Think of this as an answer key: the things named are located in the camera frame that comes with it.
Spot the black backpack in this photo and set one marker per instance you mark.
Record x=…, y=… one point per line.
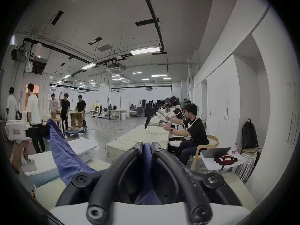
x=249, y=135

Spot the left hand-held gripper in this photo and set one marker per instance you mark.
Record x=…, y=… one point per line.
x=16, y=130

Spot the person's left hand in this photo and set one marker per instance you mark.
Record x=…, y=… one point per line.
x=18, y=153

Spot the wooden chair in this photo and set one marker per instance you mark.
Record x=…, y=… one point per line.
x=212, y=142

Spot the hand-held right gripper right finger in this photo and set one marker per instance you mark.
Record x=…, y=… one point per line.
x=187, y=186

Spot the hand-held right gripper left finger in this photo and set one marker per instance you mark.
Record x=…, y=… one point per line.
x=106, y=189

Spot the stack of cartons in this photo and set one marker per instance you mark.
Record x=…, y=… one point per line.
x=77, y=118

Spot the dark blue shirt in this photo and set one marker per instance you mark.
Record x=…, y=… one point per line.
x=63, y=153

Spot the blue flat trolley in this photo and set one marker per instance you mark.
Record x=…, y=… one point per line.
x=75, y=132

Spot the stack of white stools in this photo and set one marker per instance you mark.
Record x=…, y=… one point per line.
x=248, y=165

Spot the white storage box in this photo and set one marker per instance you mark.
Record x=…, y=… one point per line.
x=41, y=163

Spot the bed with beige sheet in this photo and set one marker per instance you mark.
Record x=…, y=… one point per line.
x=140, y=137
x=48, y=193

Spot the white low table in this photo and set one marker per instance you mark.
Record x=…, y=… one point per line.
x=82, y=146

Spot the white side table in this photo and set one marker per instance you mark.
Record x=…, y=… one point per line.
x=211, y=163

